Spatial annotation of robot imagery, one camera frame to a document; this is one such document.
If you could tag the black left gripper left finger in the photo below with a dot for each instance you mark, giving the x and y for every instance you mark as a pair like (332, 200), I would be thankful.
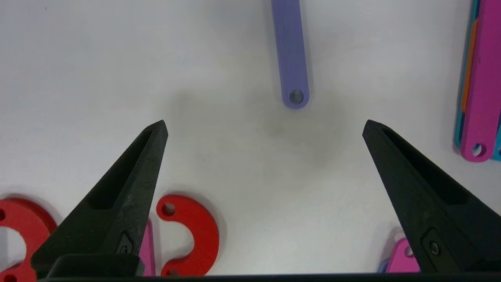
(113, 223)

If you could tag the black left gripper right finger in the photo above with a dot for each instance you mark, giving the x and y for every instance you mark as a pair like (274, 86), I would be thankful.
(438, 219)

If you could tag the long pink bar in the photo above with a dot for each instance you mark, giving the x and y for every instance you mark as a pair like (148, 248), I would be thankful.
(483, 78)
(148, 250)
(401, 258)

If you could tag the small red arc piece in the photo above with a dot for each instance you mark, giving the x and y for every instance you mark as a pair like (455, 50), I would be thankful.
(203, 235)

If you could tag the short purple bar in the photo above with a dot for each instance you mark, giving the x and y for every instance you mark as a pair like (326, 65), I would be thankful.
(291, 58)

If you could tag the large red arc piece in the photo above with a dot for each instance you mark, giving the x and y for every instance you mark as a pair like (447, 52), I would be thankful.
(27, 219)

